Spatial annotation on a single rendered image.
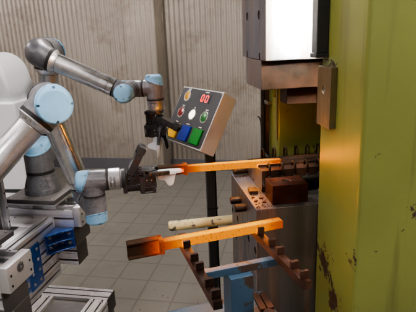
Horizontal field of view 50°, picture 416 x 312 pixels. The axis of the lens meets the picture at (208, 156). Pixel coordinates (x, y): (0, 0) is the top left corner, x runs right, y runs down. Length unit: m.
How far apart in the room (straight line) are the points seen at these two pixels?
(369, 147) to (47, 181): 1.33
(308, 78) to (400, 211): 0.53
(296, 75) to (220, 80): 3.12
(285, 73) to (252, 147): 3.23
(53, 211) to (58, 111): 0.69
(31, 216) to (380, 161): 1.44
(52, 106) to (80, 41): 3.64
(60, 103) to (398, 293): 1.12
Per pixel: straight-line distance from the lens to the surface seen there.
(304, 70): 1.51
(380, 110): 1.17
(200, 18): 4.60
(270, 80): 1.47
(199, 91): 2.10
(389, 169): 1.22
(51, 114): 1.41
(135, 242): 1.16
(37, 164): 1.98
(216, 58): 4.58
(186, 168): 1.53
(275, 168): 1.57
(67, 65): 1.87
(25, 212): 2.07
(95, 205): 1.55
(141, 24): 4.47
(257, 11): 1.49
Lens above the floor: 1.47
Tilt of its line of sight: 16 degrees down
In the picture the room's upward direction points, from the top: 2 degrees counter-clockwise
